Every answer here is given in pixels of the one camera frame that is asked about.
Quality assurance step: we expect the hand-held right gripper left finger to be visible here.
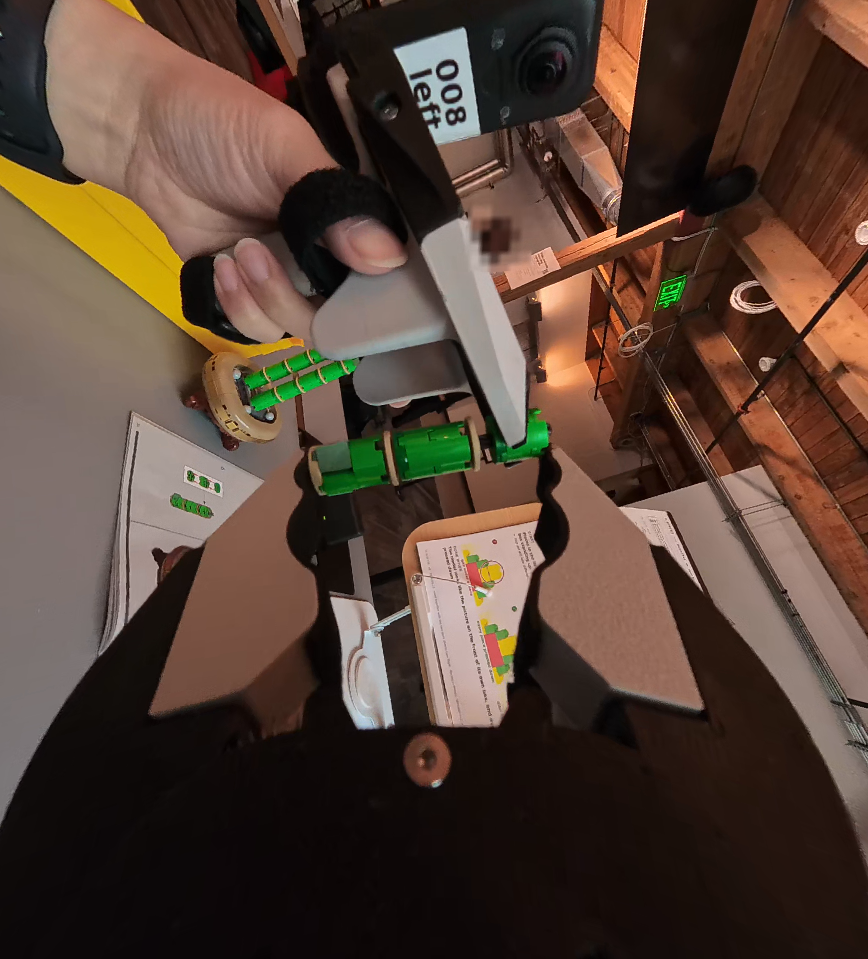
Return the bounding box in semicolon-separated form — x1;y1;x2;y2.
149;448;334;720

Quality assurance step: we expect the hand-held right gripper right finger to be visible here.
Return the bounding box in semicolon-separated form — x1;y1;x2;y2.
516;446;706;731

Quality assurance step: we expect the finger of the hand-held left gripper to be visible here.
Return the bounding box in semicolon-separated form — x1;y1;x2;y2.
419;216;534;446

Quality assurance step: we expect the green bamboo stalk brick piece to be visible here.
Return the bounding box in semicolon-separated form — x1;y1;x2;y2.
307;408;553;497

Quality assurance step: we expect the bamboo brick model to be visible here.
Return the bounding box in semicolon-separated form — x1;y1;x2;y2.
183;346;360;451

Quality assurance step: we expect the yellow plastic bin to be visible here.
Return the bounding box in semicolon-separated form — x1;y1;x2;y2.
0;0;308;362

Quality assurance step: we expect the grey desk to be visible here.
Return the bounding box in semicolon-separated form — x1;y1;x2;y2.
0;150;375;900

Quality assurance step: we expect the person's left hand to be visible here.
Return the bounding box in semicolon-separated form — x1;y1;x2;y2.
44;0;410;344

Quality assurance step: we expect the open instruction booklet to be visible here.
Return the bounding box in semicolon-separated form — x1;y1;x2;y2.
100;411;266;653

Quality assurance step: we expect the document stand with sheet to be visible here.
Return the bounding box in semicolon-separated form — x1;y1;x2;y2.
329;502;705;731

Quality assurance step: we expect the black hanging panel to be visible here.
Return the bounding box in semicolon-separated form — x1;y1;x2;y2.
617;0;757;237

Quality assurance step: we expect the black wristband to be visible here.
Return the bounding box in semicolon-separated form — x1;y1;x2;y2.
0;0;86;184

